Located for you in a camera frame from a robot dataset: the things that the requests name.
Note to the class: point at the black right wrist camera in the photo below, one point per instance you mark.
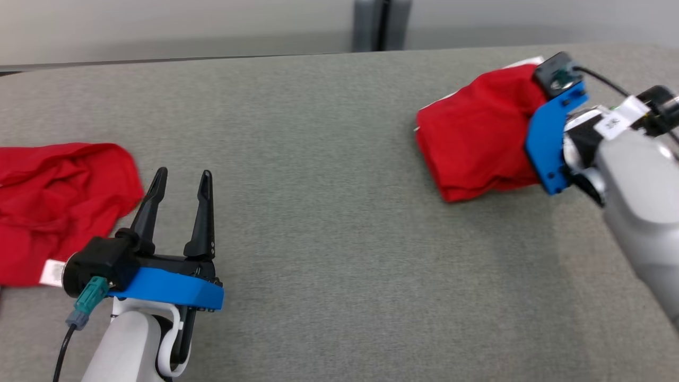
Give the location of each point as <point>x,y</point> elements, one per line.
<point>551,71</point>

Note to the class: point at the blue left camera bracket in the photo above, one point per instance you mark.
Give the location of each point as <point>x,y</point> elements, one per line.
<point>170,289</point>

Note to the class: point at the red white printed garment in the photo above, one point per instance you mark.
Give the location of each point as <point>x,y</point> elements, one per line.
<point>477,138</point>

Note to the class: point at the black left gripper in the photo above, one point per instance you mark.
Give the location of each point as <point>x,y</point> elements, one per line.
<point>175,265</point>

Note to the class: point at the grey partition post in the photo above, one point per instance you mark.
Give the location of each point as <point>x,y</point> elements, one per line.
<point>400,26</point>
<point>366,26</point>

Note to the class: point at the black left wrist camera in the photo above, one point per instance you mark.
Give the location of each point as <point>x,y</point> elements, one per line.
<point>101,262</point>

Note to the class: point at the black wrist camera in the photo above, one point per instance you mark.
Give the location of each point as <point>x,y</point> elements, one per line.
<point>551,71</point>
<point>101,262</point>

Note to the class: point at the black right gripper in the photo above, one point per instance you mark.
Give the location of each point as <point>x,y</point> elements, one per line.
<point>581,143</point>

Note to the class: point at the red white basketball jersey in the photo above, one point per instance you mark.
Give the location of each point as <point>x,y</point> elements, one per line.
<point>53,201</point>

